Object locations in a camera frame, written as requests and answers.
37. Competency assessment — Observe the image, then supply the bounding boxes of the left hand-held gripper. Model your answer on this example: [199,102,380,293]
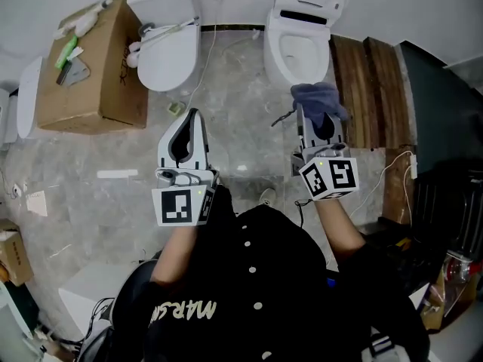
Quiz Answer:
[151,108,220,228]

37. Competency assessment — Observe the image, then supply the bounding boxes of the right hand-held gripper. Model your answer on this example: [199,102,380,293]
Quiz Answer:
[290,103,361,203]

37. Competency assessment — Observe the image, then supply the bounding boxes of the dark blue wiping cloth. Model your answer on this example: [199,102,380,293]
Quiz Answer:
[290,81,349,141]

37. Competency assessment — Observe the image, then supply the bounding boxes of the white tankless toilet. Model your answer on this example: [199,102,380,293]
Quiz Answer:
[263,0,349,89]

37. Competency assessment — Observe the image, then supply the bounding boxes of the person's right forearm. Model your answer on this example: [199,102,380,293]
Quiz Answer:
[312,197,368,260]

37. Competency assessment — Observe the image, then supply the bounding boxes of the person's left forearm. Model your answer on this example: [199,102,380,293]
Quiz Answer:
[149,223,200,287]

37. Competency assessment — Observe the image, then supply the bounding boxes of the white toilet with tank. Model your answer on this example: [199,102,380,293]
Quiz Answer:
[126,0,202,93]

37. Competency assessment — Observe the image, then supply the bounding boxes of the loose white toilet lid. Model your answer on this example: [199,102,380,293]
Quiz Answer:
[16,55,45,140]

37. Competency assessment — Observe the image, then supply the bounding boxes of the dark wooden planks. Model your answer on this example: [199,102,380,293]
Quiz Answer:
[329,33,417,151]

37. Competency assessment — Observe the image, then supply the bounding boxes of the white tape strip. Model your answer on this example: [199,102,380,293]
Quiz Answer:
[96,168,139,180]

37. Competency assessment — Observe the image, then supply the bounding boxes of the large brown cardboard box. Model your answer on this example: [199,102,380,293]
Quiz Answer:
[35,0,149,135]

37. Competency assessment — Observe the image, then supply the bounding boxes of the white pink small bottle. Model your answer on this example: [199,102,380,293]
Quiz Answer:
[125,41,143,69]

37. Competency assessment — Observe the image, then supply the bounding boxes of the grey cloth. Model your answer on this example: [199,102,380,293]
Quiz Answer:
[64,56,91,87]

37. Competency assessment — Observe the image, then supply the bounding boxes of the dark green cabinet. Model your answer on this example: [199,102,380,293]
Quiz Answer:
[398,39,483,175]

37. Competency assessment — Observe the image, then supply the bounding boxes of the black brush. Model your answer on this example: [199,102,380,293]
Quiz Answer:
[55,60,73,87]

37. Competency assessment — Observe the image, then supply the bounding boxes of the black ribbed crate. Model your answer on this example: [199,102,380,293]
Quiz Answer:
[410,167,483,260]

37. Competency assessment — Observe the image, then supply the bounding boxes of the white spray bottle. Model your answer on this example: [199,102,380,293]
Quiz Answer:
[52,0,114,40]

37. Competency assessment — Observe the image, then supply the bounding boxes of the white paper sheet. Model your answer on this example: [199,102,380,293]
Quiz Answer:
[25,190,49,218]

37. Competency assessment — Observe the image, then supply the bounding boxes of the person's black jacket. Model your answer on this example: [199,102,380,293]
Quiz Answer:
[109,183,432,362]

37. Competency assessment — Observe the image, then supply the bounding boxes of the small brown cardboard box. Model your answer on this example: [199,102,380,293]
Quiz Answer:
[0,218,35,287]

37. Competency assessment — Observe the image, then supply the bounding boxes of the thin black cable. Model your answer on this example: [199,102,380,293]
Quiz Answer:
[270,109,300,128]

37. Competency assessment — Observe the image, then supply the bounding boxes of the white charger cable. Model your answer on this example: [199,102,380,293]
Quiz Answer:
[348,149,419,219]

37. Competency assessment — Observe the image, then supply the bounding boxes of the white wall cable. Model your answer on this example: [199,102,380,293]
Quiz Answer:
[186,0,224,107]

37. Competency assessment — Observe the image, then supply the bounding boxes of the white long-handled brush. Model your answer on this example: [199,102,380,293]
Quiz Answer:
[137,15,201,41]

